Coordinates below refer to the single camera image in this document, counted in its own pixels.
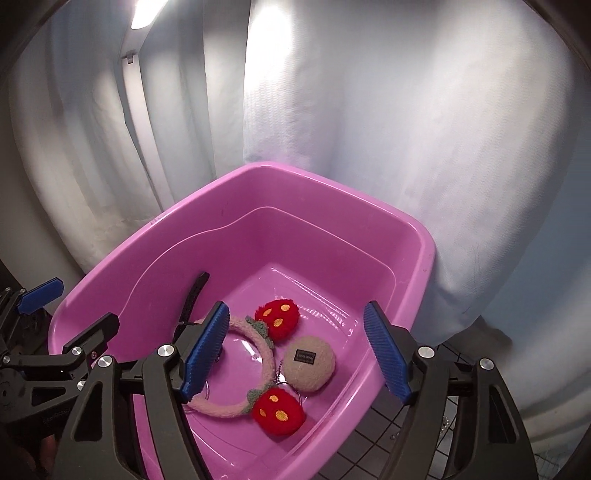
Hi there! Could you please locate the pink strawberry plush headband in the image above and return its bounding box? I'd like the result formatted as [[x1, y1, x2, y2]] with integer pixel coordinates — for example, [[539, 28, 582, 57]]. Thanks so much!
[[185, 299, 306, 437]]

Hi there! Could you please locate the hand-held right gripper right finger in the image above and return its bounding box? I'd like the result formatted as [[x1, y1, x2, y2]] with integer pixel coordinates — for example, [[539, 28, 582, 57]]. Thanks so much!
[[362, 301, 540, 480]]

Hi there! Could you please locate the white curtain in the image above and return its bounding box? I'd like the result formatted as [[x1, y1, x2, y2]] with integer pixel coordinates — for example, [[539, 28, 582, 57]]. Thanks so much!
[[9, 0, 587, 444]]

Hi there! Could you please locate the beige plush ball keychain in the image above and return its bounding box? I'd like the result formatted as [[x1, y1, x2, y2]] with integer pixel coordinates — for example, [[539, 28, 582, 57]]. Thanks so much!
[[277, 336, 337, 394]]

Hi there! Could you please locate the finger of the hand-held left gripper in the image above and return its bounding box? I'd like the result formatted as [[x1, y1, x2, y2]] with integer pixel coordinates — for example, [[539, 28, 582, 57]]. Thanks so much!
[[60, 312, 122, 357], [0, 277, 65, 319]]

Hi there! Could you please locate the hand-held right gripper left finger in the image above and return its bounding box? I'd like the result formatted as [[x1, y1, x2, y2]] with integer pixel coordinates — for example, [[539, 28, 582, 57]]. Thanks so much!
[[64, 301, 232, 480]]

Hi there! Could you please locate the black wristwatch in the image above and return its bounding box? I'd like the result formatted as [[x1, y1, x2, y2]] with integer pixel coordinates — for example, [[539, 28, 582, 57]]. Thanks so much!
[[178, 272, 211, 333]]

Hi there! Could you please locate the pink plastic tub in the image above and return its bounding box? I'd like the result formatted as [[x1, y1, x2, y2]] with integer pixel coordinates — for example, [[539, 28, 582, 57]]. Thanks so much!
[[47, 161, 437, 480]]

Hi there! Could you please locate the white black grid tablecloth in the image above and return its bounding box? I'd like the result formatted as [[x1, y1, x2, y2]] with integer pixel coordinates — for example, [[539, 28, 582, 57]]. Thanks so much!
[[318, 337, 467, 480]]

